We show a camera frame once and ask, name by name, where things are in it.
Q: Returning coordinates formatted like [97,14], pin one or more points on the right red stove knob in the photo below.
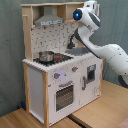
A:
[74,69]

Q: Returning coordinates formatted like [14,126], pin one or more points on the oven door with window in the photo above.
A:
[64,97]

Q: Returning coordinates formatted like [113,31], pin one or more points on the grey range hood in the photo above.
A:
[48,18]

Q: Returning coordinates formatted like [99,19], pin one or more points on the wooden toy kitchen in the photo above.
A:
[40,84]

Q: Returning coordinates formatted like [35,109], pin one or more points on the grey cabinet door handle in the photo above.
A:
[84,83]

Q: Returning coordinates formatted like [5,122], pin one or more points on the grey ice dispenser panel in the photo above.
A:
[91,73]

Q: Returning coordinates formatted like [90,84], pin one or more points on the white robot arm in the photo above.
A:
[116,57]

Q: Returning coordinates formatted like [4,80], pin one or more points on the black stovetop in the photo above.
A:
[58,58]

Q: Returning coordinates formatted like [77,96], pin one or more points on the black toy faucet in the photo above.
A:
[71,45]

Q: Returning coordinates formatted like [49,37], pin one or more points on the silver cooking pot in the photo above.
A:
[46,56]

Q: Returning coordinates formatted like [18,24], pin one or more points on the grey sink basin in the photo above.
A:
[79,51]

